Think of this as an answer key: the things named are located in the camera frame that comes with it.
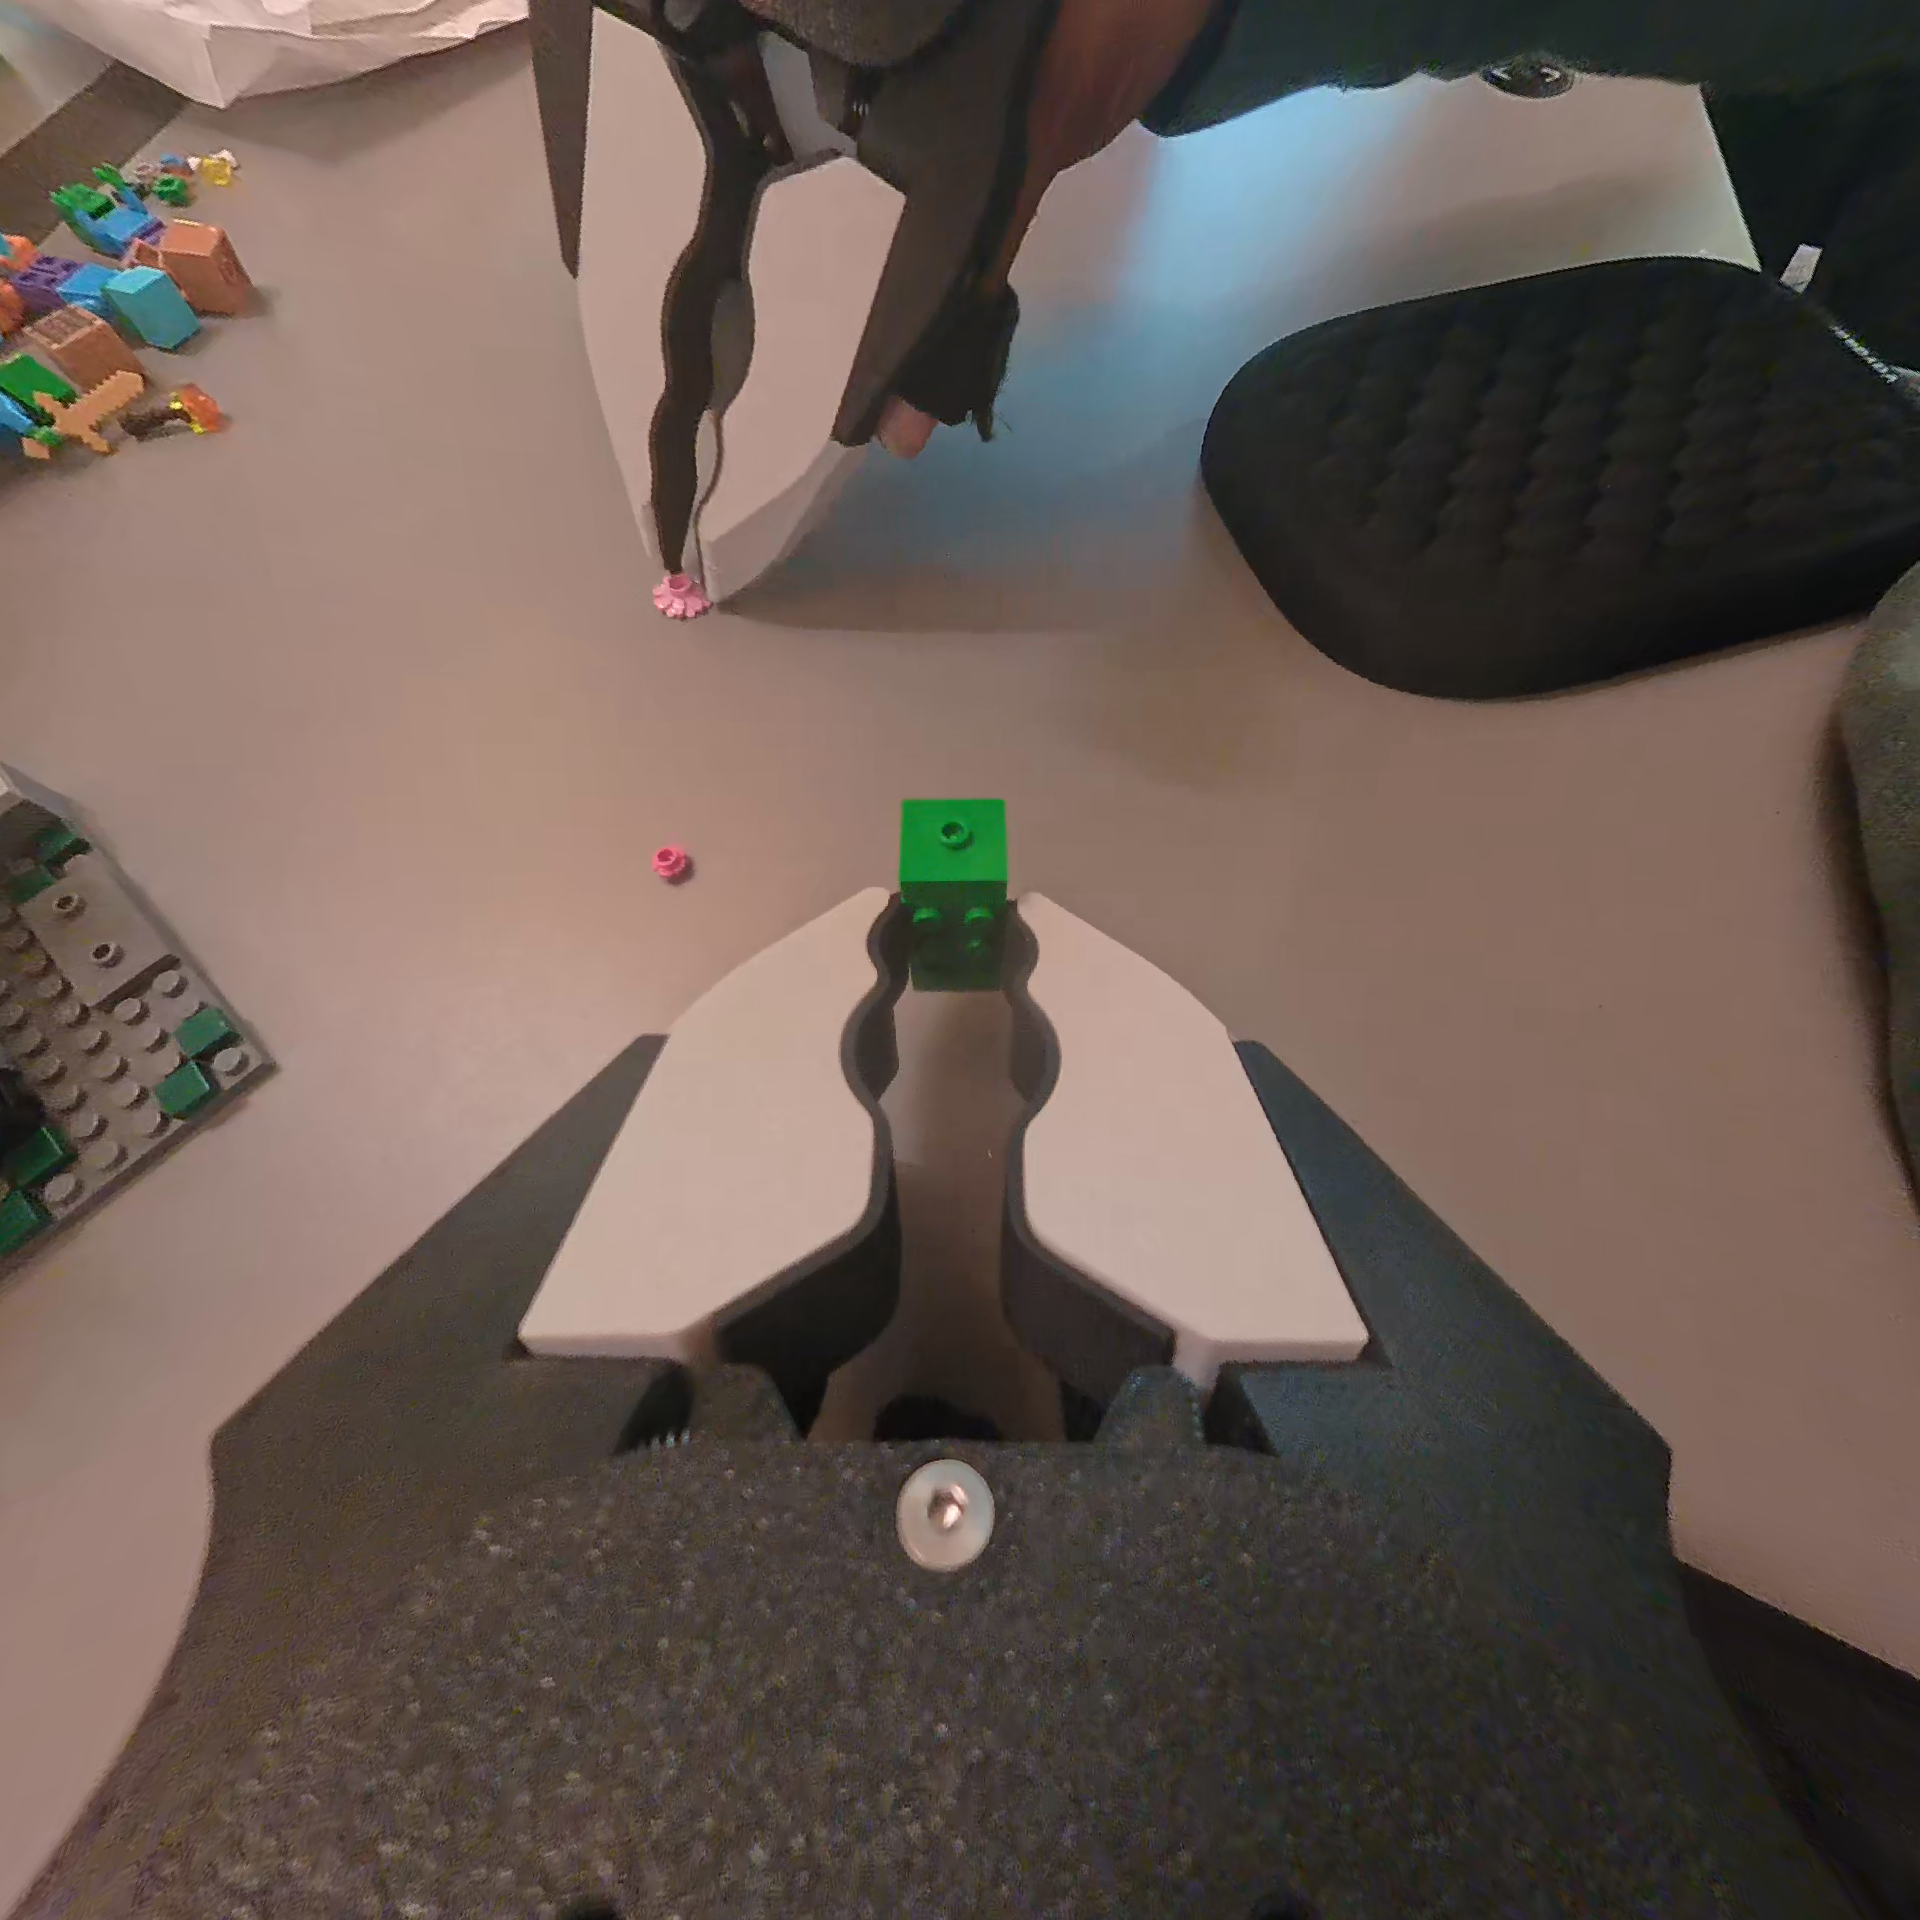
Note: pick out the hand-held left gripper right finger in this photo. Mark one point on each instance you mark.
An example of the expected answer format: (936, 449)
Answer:
(1171, 1185)

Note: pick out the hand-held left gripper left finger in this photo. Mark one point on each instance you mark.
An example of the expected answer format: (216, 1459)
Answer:
(721, 1171)

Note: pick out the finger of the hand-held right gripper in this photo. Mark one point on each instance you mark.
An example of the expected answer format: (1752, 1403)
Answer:
(796, 375)
(630, 224)

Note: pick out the light pink toy flower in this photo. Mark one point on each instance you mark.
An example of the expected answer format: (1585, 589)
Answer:
(679, 600)

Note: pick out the green toy brick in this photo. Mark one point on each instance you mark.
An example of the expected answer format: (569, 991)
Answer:
(954, 856)

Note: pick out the person's right forearm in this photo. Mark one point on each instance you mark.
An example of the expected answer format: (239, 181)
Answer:
(1350, 44)

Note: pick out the grey desk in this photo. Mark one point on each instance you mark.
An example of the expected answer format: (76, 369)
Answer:
(451, 674)

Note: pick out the person's right hand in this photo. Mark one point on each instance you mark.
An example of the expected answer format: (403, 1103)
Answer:
(1102, 75)

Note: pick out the white crumpled paper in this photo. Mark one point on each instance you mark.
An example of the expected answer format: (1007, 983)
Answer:
(329, 36)

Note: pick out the pile of colourful toy bricks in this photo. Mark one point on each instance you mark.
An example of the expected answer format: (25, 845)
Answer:
(150, 292)

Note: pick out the grey toy brick building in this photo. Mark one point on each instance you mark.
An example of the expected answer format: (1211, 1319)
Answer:
(106, 1036)

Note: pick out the black textured cushion pad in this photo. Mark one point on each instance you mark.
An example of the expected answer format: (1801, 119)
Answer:
(1500, 481)

